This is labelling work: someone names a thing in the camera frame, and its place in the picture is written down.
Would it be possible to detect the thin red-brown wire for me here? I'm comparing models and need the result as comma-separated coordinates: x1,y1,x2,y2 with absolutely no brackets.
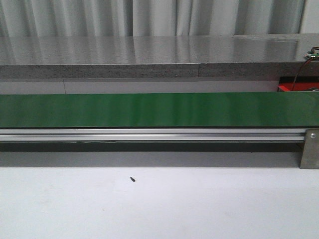
291,47,319,92

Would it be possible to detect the grey stone counter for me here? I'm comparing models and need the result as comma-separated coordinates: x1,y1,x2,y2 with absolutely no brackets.
0,33,319,79

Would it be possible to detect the small green circuit board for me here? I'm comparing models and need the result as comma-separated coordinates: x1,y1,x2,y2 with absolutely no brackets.
304,50,319,60

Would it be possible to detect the grey pleated curtain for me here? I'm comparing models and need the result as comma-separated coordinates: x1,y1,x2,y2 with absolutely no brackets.
0,0,306,37

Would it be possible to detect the metal conveyor support bracket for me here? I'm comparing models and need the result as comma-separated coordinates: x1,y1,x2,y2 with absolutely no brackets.
300,128,319,169

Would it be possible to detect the aluminium conveyor side rail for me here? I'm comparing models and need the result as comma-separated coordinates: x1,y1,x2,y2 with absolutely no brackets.
0,128,307,142

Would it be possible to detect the green conveyor belt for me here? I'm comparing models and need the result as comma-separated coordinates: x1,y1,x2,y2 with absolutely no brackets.
0,92,319,128

